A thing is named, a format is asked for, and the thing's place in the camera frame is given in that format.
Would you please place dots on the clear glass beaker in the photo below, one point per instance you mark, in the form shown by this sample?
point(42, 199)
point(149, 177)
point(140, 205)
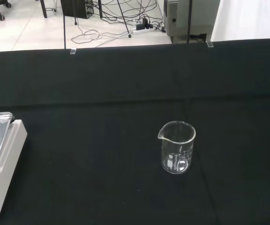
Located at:
point(177, 161)

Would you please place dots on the black bench cloth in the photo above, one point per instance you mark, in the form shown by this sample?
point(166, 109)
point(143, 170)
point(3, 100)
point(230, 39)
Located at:
point(102, 93)

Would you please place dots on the white power strip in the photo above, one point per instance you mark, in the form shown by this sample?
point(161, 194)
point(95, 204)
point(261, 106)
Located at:
point(144, 29)

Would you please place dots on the clear cloth clip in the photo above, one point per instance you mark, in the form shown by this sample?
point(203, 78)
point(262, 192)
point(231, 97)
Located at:
point(73, 51)
point(209, 44)

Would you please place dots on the black tripod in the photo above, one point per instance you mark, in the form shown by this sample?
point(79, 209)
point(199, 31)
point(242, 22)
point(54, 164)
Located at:
point(124, 20)

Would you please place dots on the thin black pole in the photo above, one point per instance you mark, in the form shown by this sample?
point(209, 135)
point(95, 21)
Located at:
point(64, 35)
point(189, 23)

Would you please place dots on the grey metal cabinet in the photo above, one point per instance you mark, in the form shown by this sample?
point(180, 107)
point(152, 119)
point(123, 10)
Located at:
point(184, 18)

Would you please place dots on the black computer tower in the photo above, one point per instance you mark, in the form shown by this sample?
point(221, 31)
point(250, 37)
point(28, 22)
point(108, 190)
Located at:
point(78, 8)

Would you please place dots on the electronic balance with steel pan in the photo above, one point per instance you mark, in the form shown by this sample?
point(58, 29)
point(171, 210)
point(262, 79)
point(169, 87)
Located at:
point(10, 145)

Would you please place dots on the pale board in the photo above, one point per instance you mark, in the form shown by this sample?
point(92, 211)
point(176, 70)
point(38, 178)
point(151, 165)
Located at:
point(249, 18)

